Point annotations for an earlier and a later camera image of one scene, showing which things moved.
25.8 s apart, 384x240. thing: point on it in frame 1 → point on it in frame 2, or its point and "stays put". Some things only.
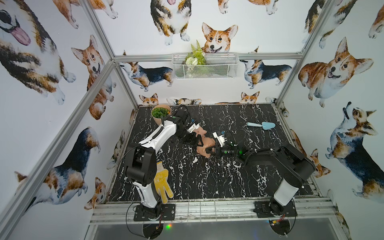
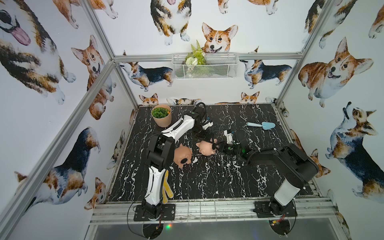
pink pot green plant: (159, 111) stays put
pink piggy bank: (207, 142) → (182, 155)
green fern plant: (197, 57) stays put
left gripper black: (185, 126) → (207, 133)
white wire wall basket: (205, 66) stays put
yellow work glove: (161, 181) stays put
